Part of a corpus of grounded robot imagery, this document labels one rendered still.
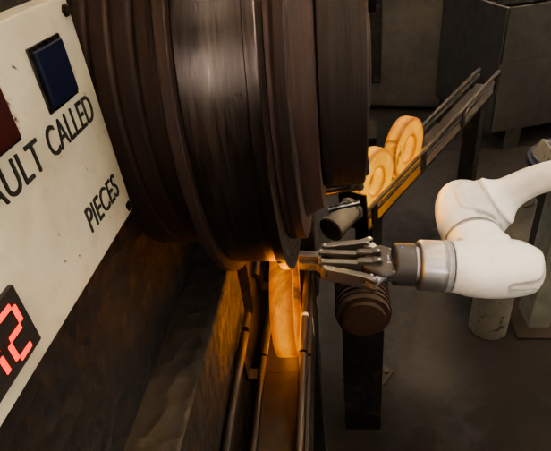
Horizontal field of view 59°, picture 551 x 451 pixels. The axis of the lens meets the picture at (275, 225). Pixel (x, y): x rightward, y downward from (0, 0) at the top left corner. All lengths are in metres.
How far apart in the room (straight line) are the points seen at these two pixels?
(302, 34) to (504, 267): 0.57
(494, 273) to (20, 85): 0.73
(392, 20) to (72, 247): 3.02
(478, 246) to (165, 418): 0.57
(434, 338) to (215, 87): 1.48
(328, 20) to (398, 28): 2.83
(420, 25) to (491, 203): 2.39
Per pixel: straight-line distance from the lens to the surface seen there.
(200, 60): 0.38
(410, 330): 1.77
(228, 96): 0.38
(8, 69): 0.33
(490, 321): 1.73
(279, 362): 0.81
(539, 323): 1.85
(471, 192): 0.98
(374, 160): 1.12
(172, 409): 0.53
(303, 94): 0.43
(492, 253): 0.87
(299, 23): 0.43
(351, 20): 0.46
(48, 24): 0.38
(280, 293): 0.69
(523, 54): 2.79
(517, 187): 0.98
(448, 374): 1.67
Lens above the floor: 1.28
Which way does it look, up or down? 34 degrees down
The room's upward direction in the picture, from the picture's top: 7 degrees counter-clockwise
